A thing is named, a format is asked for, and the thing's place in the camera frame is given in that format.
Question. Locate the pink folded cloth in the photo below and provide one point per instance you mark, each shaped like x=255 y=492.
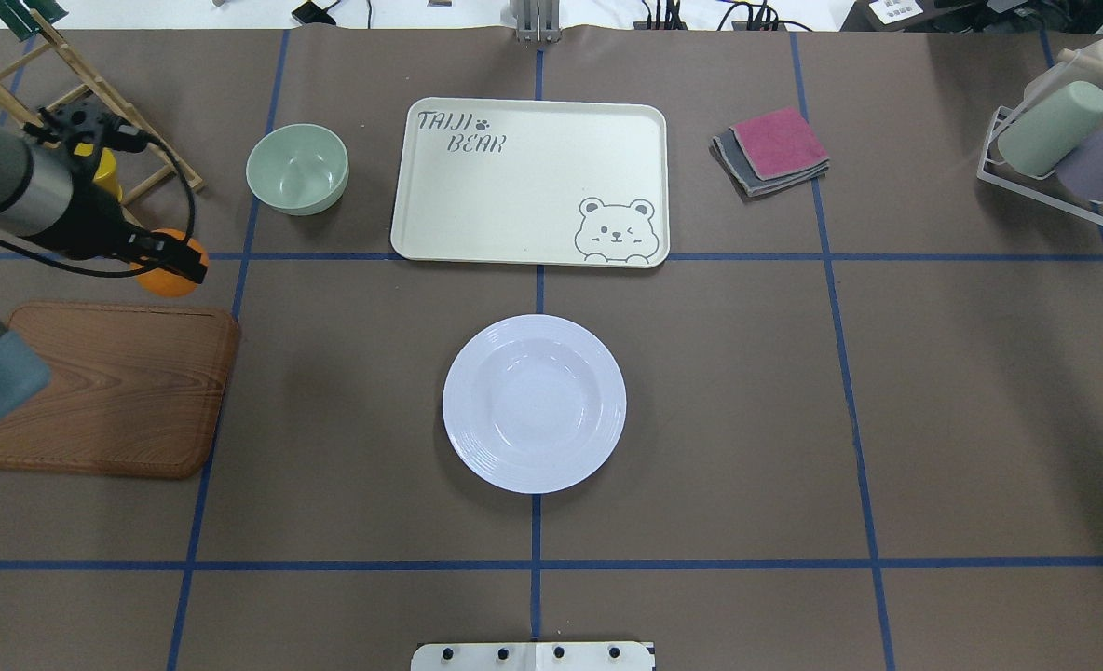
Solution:
x=779 y=144

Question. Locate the beige plastic cup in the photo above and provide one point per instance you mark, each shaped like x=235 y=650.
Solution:
x=1063 y=74

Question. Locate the orange fruit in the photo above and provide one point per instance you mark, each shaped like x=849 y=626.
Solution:
x=169 y=284

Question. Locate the white wire cup rack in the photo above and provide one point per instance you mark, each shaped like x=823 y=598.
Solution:
x=992 y=169

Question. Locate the yellow cup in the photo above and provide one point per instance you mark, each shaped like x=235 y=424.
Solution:
x=106 y=175

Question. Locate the green plastic cup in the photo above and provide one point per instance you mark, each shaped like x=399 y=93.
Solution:
x=1049 y=130

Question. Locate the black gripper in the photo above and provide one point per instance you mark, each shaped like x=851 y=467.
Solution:
x=95 y=229

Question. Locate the wooden cutting board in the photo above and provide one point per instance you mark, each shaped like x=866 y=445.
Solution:
x=135 y=390

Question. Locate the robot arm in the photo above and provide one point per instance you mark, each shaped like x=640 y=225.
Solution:
x=53 y=212

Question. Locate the grey folded cloth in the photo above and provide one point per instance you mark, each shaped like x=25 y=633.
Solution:
x=730 y=155

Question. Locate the cream bear tray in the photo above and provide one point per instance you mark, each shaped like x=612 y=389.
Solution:
x=533 y=183

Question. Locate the green bowl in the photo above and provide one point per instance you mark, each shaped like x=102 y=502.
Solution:
x=299 y=170

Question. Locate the white round plate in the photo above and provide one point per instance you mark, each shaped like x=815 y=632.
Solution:
x=534 y=404

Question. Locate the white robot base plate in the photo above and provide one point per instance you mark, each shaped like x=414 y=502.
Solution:
x=531 y=655

